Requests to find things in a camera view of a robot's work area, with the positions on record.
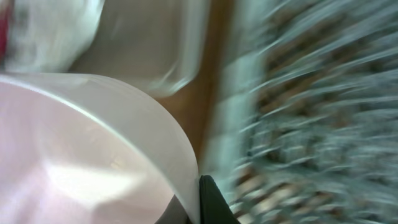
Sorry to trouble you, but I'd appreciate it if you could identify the pink bowl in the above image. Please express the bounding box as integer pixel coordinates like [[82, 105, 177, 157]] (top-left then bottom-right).
[[1, 74, 200, 223]]

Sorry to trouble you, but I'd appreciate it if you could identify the grey dishwasher rack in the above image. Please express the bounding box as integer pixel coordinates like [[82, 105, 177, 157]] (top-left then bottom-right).
[[201, 0, 397, 223]]

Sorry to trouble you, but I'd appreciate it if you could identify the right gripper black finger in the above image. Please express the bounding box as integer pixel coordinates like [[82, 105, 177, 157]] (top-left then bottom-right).
[[199, 175, 239, 224]]

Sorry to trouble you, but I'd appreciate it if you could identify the clear plastic waste bin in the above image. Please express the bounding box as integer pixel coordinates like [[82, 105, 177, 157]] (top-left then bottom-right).
[[70, 0, 210, 97]]

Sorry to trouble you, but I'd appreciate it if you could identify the white tissue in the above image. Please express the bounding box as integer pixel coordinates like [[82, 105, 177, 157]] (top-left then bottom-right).
[[3, 0, 104, 73]]

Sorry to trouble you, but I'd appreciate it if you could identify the red snack wrapper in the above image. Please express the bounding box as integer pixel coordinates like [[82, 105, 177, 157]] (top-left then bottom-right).
[[0, 0, 13, 61]]

